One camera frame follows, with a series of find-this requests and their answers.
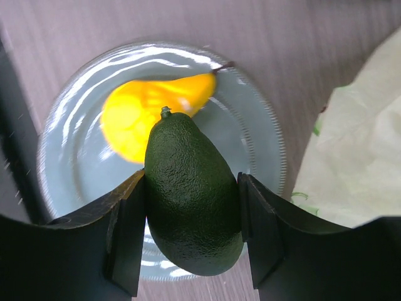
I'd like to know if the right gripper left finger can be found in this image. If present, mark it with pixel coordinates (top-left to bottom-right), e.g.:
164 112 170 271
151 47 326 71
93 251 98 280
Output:
1 171 145 300

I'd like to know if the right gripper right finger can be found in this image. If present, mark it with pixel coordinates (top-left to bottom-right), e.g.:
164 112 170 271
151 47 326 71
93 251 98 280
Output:
237 173 400 300

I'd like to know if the pale green plastic bag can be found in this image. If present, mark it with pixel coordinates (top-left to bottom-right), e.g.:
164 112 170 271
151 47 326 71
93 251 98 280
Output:
291 32 400 227

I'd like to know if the fake dark green avocado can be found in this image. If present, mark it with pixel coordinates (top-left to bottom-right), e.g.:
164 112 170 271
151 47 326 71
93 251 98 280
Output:
144 107 243 277

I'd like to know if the fake yellow pepper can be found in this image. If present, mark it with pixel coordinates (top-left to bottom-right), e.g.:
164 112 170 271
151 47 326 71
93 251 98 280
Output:
100 61 234 163

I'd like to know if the grey-blue round plate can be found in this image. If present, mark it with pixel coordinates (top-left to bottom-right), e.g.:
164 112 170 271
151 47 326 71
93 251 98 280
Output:
36 41 288 282

